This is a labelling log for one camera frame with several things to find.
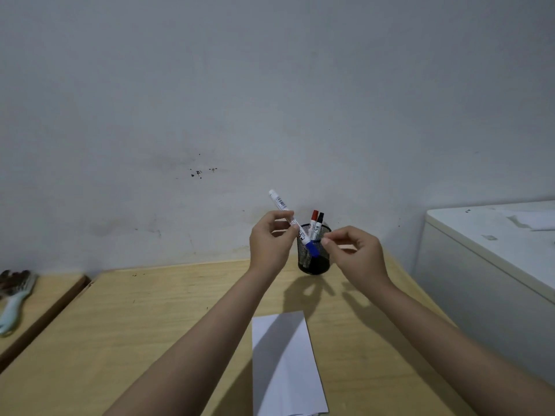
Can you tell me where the person's right forearm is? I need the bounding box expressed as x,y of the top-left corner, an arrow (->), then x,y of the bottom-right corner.
368,281 -> 555,416

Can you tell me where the blue-capped white marker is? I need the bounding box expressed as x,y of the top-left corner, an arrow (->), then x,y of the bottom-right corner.
268,189 -> 321,258

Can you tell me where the white cabinet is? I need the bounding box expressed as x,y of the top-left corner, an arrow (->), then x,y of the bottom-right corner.
412,201 -> 555,386

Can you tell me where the white paper on cabinet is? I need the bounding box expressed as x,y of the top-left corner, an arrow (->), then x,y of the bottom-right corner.
505,210 -> 555,232

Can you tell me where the person's left forearm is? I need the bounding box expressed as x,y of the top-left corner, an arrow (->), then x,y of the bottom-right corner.
104,267 -> 283,416

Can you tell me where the black mesh pen holder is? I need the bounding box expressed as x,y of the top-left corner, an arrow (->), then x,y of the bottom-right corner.
297,224 -> 332,275

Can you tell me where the person's right hand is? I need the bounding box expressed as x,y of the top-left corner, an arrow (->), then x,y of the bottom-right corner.
321,226 -> 391,295

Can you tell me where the white paper sheet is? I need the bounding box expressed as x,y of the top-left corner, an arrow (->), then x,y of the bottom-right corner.
251,311 -> 329,416

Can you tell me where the person's left hand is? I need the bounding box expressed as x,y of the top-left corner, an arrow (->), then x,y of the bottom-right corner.
249,210 -> 301,276

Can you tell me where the light blue brush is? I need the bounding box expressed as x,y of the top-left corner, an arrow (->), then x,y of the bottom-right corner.
0,270 -> 36,337

